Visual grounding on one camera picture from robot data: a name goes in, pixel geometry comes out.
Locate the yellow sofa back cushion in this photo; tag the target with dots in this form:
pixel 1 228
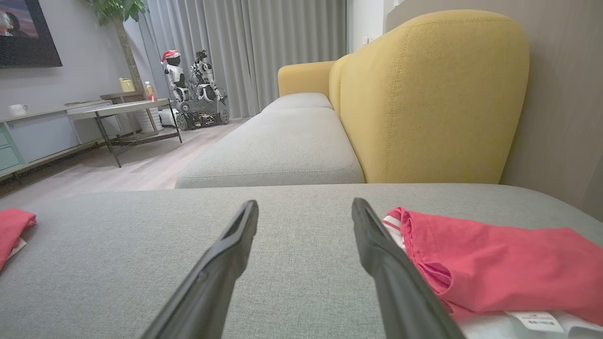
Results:
pixel 433 94

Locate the coffee table with black legs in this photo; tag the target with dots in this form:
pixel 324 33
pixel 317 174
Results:
pixel 118 108

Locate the red shorts with white stripe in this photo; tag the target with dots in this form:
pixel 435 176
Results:
pixel 14 226

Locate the green indoor tree plant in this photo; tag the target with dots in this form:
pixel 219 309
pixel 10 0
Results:
pixel 118 9

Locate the brown wooden side table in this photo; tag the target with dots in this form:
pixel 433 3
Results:
pixel 120 95

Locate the white robot with santa hat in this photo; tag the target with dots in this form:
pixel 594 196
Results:
pixel 175 75

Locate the yellow sofa armrest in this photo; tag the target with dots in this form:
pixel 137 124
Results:
pixel 304 77

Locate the orange drink bottle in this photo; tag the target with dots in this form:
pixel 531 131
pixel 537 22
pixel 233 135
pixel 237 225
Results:
pixel 150 92

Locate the black wall television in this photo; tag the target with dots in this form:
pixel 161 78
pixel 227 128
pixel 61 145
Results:
pixel 28 33

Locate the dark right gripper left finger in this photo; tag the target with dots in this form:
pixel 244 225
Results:
pixel 212 292

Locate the grey pleated curtain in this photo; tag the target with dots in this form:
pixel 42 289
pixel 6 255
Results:
pixel 282 37

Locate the white black humanoid robot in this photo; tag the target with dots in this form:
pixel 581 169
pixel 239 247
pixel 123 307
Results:
pixel 205 77

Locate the large grey sofa ottoman seat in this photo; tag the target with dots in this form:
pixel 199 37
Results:
pixel 118 245

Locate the pale low TV cabinet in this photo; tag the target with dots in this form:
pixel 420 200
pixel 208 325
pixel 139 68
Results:
pixel 42 136

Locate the white ribbed plant pot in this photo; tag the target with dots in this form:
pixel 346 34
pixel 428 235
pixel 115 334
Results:
pixel 148 123

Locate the dark tracked robot base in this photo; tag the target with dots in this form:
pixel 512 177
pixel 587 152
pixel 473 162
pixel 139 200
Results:
pixel 202 115

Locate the white rounded appliance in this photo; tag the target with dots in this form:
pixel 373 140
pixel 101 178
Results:
pixel 167 117

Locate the grey sofa seat cushion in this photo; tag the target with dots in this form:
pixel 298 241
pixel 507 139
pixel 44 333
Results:
pixel 273 150
pixel 297 101

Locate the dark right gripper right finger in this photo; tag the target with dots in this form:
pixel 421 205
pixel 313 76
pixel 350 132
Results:
pixel 400 292

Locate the red Bulls 23 jersey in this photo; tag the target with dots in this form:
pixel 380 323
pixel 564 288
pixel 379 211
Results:
pixel 518 268

